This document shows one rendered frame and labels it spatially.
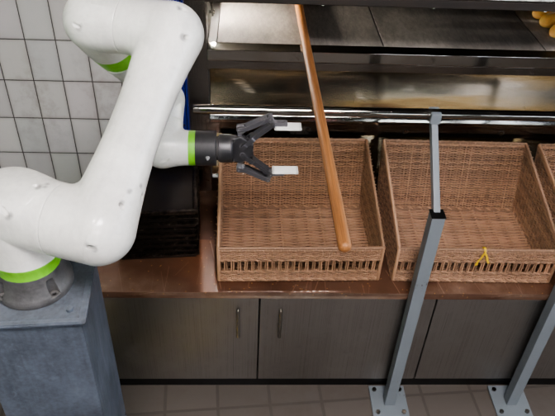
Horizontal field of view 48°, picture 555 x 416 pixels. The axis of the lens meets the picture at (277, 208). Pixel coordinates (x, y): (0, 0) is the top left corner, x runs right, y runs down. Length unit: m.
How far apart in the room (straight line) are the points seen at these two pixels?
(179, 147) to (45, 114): 0.90
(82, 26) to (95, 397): 0.75
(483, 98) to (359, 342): 0.99
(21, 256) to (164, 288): 0.99
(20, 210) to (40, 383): 0.43
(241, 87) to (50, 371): 1.27
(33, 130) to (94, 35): 1.22
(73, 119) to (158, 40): 1.24
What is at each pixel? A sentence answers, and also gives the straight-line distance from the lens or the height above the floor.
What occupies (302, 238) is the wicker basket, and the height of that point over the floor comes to 0.59.
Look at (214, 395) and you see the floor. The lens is 2.55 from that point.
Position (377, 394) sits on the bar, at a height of 0.01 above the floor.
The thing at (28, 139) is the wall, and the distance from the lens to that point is 2.51.
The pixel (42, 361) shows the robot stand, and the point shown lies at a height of 1.08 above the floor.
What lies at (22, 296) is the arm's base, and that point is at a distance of 1.26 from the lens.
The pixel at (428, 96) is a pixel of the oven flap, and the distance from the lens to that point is 2.35.
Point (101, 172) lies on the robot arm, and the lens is 1.10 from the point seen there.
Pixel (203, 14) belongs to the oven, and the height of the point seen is 1.30.
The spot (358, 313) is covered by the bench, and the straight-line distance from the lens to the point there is 2.21.
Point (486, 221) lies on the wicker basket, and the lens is 2.53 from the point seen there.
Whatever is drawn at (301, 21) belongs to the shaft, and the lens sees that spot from 2.36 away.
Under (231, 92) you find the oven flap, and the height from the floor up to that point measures 1.02.
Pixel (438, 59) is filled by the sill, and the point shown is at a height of 1.16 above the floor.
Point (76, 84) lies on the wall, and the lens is 2.33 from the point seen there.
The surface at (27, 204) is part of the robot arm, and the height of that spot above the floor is 1.44.
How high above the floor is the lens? 2.11
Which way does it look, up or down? 39 degrees down
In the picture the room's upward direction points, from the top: 3 degrees clockwise
